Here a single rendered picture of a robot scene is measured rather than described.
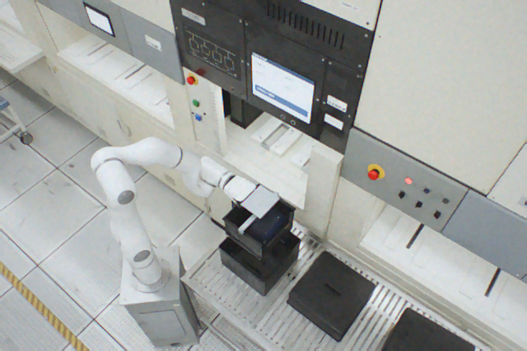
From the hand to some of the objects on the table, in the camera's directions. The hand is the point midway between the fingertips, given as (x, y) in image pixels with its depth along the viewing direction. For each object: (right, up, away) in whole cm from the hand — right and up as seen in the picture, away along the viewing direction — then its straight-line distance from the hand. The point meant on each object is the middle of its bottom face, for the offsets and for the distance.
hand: (259, 203), depth 170 cm
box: (+63, -72, +10) cm, 96 cm away
